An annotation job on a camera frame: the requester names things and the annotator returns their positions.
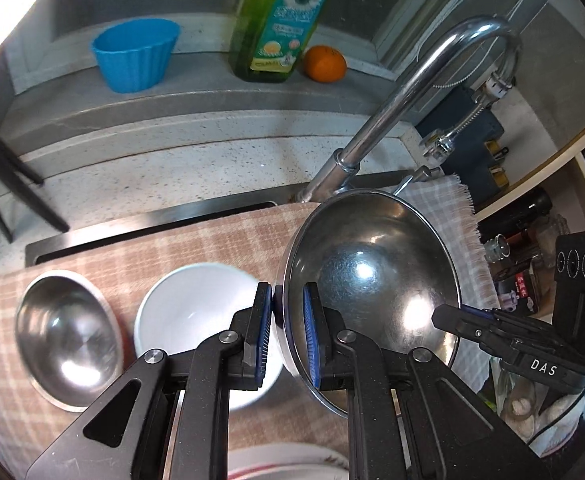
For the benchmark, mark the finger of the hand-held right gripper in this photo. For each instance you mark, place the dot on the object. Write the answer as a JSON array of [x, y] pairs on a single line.
[[472, 322]]

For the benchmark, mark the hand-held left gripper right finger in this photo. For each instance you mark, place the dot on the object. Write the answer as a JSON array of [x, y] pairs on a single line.
[[311, 340]]

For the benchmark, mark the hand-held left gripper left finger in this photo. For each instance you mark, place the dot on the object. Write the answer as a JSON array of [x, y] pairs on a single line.
[[262, 340]]

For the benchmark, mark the light blue ceramic bowl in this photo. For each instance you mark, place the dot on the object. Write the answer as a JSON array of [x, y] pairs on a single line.
[[197, 310]]

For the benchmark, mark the large steel bowl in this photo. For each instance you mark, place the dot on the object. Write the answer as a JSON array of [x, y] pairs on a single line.
[[372, 260]]

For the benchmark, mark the white plate branch print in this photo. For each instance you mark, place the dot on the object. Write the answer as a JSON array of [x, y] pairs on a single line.
[[292, 460]]

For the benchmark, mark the red steel bowl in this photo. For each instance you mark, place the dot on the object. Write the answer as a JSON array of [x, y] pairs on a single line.
[[62, 335]]

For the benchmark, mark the person's right hand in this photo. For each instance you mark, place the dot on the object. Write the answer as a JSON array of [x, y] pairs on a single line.
[[552, 425]]

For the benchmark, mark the plaid cloth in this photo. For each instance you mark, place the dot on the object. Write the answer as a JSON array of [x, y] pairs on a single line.
[[147, 245]]

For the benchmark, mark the dark knife block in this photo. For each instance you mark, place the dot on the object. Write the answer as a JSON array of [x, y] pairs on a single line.
[[477, 130]]

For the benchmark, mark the chrome faucet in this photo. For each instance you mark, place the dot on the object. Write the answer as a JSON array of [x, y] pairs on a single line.
[[397, 90]]

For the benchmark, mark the orange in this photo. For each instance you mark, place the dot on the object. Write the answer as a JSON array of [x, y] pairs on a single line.
[[326, 63]]

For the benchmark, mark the blue ribbed cup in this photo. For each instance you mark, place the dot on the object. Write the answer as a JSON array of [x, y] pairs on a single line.
[[135, 55]]

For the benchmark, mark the green dish soap bottle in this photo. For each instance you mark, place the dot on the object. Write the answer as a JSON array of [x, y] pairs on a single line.
[[282, 20]]

